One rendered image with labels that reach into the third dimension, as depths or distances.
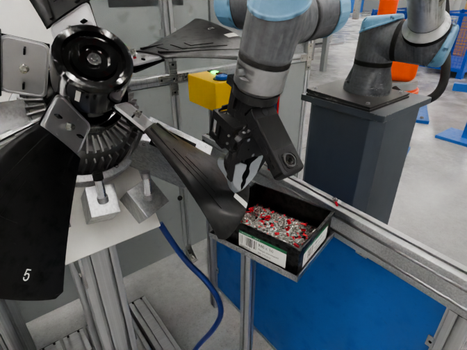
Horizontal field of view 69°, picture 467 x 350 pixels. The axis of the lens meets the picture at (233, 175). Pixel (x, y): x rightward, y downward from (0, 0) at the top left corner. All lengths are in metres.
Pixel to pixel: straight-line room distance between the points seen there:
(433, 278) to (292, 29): 0.55
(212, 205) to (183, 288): 1.27
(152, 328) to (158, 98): 0.96
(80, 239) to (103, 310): 0.32
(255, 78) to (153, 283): 1.51
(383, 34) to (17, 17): 0.95
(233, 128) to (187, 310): 1.29
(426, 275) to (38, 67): 0.79
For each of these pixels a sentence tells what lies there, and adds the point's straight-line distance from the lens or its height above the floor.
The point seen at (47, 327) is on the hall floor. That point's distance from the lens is 1.84.
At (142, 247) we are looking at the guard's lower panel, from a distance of 1.79.
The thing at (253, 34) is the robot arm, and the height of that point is 1.27.
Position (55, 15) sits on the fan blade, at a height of 1.28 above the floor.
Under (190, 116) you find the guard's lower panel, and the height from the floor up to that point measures 0.80.
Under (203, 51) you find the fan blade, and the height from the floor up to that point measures 1.21.
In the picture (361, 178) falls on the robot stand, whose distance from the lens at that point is 1.18.
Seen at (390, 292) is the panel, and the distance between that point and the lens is 0.89.
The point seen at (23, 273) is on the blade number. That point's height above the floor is 0.97.
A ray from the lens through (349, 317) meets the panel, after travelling 1.02.
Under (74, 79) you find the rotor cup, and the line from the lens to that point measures 0.56.
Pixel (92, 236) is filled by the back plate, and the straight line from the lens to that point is 0.78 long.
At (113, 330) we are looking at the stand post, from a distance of 1.09.
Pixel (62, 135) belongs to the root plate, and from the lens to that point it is 0.60.
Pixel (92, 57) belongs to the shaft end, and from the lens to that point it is 0.59.
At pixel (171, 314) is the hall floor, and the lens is 1.71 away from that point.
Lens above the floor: 1.32
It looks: 29 degrees down
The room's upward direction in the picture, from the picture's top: straight up
